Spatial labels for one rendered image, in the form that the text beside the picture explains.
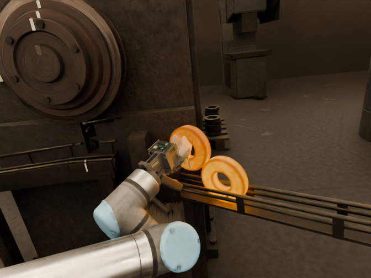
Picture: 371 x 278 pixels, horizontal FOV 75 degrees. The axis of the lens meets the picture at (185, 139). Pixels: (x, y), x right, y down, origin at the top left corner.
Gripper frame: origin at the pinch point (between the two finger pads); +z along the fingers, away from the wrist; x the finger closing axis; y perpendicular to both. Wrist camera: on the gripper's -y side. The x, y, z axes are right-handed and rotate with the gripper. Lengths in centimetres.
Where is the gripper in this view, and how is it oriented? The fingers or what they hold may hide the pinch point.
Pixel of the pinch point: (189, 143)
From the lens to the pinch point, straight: 81.4
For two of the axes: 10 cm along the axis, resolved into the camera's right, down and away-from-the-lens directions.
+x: -7.9, -1.4, 6.0
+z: 5.5, -5.8, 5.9
